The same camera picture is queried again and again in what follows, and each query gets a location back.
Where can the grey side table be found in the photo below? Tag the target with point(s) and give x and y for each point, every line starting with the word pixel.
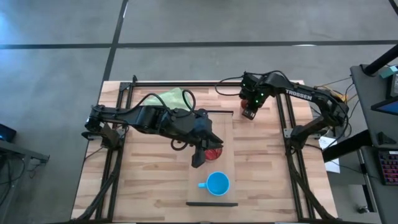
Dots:
pixel 18 155

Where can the teal small box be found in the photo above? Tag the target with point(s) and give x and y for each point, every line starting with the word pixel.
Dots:
pixel 388 71

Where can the black pole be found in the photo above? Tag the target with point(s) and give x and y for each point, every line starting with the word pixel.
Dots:
pixel 381 60

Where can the grey side desk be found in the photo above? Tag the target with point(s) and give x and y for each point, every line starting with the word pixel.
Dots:
pixel 377 102

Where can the black device blue light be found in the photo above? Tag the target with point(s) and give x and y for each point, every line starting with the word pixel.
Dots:
pixel 7 133

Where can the wooden cutting board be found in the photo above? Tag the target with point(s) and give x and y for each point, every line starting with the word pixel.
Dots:
pixel 214 174

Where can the black keyboard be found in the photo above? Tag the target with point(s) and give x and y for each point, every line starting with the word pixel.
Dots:
pixel 389 168

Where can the light green cloth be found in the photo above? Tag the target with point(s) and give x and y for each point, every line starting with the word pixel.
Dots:
pixel 171 98

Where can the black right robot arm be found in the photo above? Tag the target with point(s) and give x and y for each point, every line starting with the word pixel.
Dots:
pixel 311 99

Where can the black metal table frame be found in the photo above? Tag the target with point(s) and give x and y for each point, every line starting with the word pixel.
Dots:
pixel 202 84

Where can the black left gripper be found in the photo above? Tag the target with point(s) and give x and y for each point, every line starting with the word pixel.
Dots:
pixel 202 124

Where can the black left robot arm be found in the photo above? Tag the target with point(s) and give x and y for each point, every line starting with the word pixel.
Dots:
pixel 140 119

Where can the red translucent cup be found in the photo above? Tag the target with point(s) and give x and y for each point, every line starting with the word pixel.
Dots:
pixel 214 154

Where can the blue plastic mug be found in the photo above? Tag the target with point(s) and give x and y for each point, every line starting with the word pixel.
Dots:
pixel 217 183

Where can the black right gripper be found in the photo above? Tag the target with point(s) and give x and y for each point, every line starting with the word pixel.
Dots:
pixel 252 90

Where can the dark tablet screen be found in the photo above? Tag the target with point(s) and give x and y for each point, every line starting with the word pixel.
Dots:
pixel 387 107

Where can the white paper sheet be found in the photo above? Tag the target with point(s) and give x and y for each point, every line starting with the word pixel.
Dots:
pixel 331 155

